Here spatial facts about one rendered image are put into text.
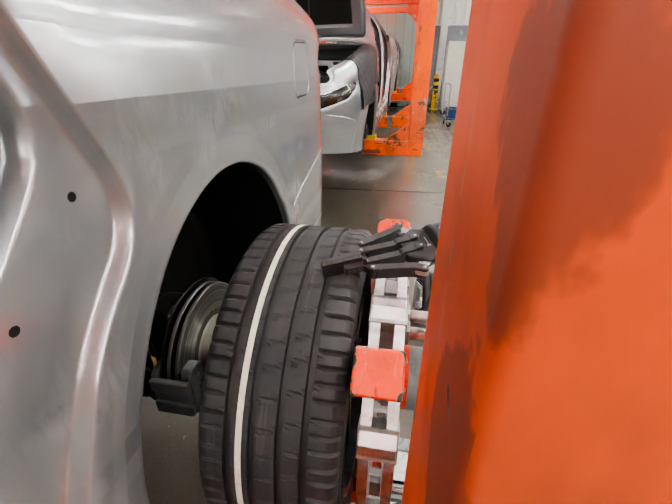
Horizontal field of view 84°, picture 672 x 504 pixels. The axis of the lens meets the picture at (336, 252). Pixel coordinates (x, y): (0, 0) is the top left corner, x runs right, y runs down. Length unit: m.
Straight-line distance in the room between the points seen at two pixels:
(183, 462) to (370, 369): 1.43
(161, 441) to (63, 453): 1.43
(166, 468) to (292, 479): 1.28
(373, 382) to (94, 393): 0.35
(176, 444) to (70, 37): 1.70
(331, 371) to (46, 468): 0.35
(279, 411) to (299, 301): 0.17
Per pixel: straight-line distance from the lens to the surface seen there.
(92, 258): 0.54
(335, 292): 0.63
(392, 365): 0.56
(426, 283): 0.90
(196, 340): 0.94
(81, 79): 0.50
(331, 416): 0.61
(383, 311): 0.66
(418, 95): 4.30
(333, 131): 3.23
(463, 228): 0.17
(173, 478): 1.87
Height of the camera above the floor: 1.50
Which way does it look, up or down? 27 degrees down
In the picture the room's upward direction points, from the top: straight up
